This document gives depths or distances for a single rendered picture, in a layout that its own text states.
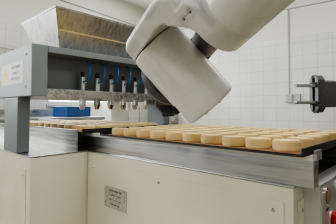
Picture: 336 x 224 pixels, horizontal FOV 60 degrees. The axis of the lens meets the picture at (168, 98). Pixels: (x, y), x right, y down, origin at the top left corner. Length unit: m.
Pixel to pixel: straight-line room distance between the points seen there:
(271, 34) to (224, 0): 4.85
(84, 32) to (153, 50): 0.82
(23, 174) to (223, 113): 4.50
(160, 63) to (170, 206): 0.52
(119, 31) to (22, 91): 0.43
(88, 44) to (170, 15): 0.88
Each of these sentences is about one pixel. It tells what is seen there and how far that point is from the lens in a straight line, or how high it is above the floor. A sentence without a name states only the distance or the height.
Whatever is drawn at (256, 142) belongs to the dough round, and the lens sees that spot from 0.60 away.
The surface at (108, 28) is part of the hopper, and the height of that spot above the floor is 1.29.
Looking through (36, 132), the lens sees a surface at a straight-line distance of 1.31.
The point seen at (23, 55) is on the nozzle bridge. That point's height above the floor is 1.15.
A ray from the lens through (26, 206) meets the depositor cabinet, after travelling 1.02.
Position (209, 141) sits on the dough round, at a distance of 0.66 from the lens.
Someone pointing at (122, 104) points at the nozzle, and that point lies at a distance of 1.19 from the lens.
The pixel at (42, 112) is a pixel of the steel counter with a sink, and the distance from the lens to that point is 4.38.
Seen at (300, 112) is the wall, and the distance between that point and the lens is 4.85.
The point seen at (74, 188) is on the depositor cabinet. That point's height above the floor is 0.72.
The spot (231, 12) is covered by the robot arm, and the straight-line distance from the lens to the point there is 0.25.
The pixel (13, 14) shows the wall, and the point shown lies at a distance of 4.42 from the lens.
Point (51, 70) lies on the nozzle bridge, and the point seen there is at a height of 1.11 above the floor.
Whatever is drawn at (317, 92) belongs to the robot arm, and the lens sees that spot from 1.05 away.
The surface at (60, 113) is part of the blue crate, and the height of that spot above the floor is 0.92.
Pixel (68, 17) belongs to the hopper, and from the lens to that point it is 1.08.
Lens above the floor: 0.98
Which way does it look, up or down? 2 degrees up
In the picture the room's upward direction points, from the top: straight up
